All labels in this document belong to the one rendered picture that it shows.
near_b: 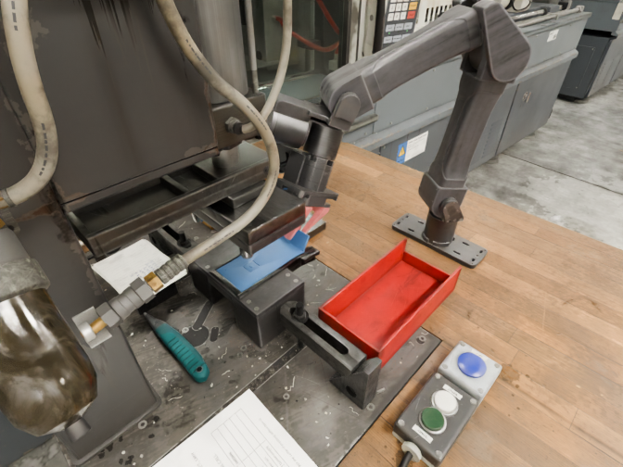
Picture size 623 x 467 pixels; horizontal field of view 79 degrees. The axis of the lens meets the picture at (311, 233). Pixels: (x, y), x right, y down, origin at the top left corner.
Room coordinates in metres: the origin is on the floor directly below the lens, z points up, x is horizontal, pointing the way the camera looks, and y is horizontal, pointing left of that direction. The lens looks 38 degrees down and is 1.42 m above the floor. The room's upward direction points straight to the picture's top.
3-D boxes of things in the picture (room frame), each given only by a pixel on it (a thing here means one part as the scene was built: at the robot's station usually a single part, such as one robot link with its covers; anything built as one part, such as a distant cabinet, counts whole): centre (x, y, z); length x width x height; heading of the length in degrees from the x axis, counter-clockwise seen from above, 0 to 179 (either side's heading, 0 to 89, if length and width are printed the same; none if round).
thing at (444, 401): (0.26, -0.18, 0.93); 0.03 x 0.03 x 0.02
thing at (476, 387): (0.32, -0.23, 0.90); 0.07 x 0.07 x 0.06; 46
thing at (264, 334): (0.47, 0.12, 0.94); 0.20 x 0.10 x 0.07; 46
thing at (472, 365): (0.32, -0.23, 0.93); 0.04 x 0.04 x 0.02
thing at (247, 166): (0.41, 0.16, 1.22); 0.26 x 0.18 x 0.30; 136
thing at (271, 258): (0.49, 0.08, 1.00); 0.15 x 0.07 x 0.03; 136
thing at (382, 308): (0.45, -0.14, 0.93); 0.25 x 0.12 x 0.06; 136
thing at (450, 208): (0.64, -0.27, 1.00); 0.09 x 0.06 x 0.06; 11
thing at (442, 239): (0.64, -0.28, 0.94); 0.20 x 0.07 x 0.08; 46
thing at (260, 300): (0.47, 0.12, 0.98); 0.20 x 0.10 x 0.01; 46
